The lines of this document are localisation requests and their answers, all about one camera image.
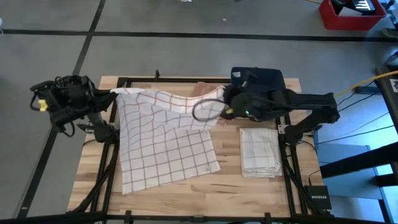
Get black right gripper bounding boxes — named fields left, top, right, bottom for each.
left=219, top=84, right=276, bottom=123

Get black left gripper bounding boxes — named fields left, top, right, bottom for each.
left=54, top=75, right=119, bottom=125

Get white towel beige stripes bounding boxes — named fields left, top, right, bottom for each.
left=239, top=126, right=284, bottom=179

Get white towel red checks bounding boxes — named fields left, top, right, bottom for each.
left=110, top=85, right=228, bottom=195

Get grey power strip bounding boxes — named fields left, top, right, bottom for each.
left=354, top=85, right=379, bottom=95

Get black beam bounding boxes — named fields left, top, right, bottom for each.
left=319, top=141, right=398, bottom=179

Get red plastic crate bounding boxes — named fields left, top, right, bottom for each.
left=318, top=0, right=387, bottom=31

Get blue furniture panel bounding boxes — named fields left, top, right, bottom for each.
left=317, top=142, right=398, bottom=224

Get black desk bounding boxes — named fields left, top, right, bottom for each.
left=374, top=64, right=398, bottom=125

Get black device white keys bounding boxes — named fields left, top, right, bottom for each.
left=330, top=0, right=386, bottom=16

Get person's shoe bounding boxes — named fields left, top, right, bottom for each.
left=382, top=27, right=398, bottom=39

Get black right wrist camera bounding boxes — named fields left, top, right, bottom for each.
left=240, top=70, right=259, bottom=89

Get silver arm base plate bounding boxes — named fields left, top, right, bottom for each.
left=277, top=124, right=295, bottom=135

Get black aluminium table frame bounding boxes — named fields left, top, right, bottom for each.
left=65, top=70, right=335, bottom=224

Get black floor cable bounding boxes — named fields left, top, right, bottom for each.
left=337, top=80, right=379, bottom=108
left=313, top=124, right=395, bottom=146

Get black Netgear network switch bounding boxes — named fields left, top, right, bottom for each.
left=303, top=185, right=333, bottom=211

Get yellow cable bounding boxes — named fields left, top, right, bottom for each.
left=334, top=70, right=398, bottom=98

